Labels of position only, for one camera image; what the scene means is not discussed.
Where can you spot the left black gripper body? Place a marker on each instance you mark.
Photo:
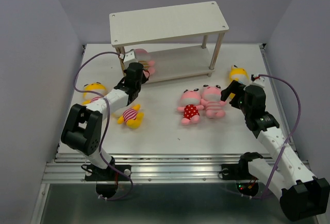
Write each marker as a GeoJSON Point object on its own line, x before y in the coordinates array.
{"type": "Point", "coordinates": [143, 80]}

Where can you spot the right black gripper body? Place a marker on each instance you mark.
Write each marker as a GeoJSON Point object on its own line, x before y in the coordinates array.
{"type": "Point", "coordinates": [238, 102]}

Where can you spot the pink frog toy orange stripes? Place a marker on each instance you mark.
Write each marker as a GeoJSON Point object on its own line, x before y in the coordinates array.
{"type": "Point", "coordinates": [144, 58]}

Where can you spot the pink frog toy polka-dot dress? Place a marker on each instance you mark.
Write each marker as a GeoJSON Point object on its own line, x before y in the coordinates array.
{"type": "Point", "coordinates": [190, 106]}

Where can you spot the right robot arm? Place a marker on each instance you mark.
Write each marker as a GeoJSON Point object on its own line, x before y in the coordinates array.
{"type": "Point", "coordinates": [300, 193]}

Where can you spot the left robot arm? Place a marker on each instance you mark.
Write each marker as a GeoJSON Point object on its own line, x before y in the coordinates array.
{"type": "Point", "coordinates": [90, 128]}

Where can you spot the white two-tier shelf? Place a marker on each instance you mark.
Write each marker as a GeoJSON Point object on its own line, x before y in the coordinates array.
{"type": "Point", "coordinates": [171, 23]}

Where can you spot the yellow toy blue striped shirt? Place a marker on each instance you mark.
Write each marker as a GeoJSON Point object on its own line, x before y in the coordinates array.
{"type": "Point", "coordinates": [239, 74]}

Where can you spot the pink frog toy striped shirt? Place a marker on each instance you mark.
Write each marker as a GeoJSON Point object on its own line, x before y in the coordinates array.
{"type": "Point", "coordinates": [211, 100]}

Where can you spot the yellow toy red stripes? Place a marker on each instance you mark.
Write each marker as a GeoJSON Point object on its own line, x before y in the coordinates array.
{"type": "Point", "coordinates": [132, 117]}

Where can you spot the yellow toy pink stripes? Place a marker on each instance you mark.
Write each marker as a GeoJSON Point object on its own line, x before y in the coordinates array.
{"type": "Point", "coordinates": [91, 97]}

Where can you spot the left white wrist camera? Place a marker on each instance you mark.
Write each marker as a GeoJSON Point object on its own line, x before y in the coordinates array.
{"type": "Point", "coordinates": [128, 58]}

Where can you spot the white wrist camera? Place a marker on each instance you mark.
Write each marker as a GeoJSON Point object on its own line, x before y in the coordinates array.
{"type": "Point", "coordinates": [257, 80]}
{"type": "Point", "coordinates": [128, 58]}

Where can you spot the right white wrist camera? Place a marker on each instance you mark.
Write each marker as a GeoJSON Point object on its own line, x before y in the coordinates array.
{"type": "Point", "coordinates": [257, 80]}

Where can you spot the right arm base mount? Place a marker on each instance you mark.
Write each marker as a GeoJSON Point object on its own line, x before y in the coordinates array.
{"type": "Point", "coordinates": [245, 171]}

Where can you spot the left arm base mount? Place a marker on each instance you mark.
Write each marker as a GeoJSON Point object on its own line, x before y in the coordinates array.
{"type": "Point", "coordinates": [94, 174]}

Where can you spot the aluminium rail frame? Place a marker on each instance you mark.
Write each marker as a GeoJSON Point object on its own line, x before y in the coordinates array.
{"type": "Point", "coordinates": [175, 169]}

